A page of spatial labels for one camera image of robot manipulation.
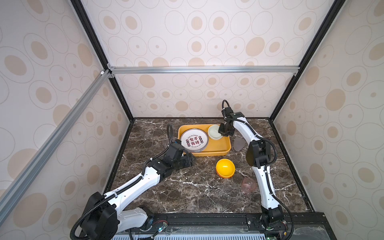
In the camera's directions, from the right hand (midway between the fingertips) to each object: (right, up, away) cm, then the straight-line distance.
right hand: (221, 132), depth 105 cm
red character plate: (-19, -5, -2) cm, 20 cm away
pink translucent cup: (+12, -30, -20) cm, 38 cm away
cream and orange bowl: (-6, 0, 0) cm, 6 cm away
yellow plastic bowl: (-1, -21, -16) cm, 26 cm away
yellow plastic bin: (-5, -10, -4) cm, 12 cm away
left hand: (-18, -13, -26) cm, 34 cm away
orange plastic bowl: (-2, -26, -19) cm, 32 cm away
